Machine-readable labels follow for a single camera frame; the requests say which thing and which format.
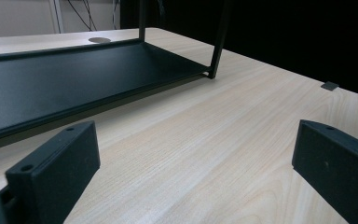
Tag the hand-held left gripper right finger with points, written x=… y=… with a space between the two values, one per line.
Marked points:
x=338 y=165

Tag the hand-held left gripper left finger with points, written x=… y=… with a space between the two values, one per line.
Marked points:
x=56 y=168

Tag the black metal shelf rack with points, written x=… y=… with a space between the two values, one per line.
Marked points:
x=74 y=77

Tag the small grey pad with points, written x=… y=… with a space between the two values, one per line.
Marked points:
x=329 y=86

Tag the white metal post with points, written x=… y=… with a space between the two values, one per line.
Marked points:
x=57 y=15

